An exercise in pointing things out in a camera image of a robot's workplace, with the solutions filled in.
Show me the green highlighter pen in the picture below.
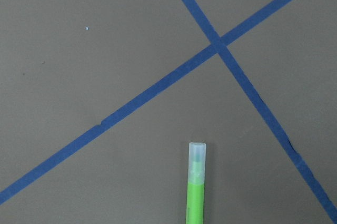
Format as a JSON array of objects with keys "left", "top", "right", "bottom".
[{"left": 185, "top": 142, "right": 206, "bottom": 224}]

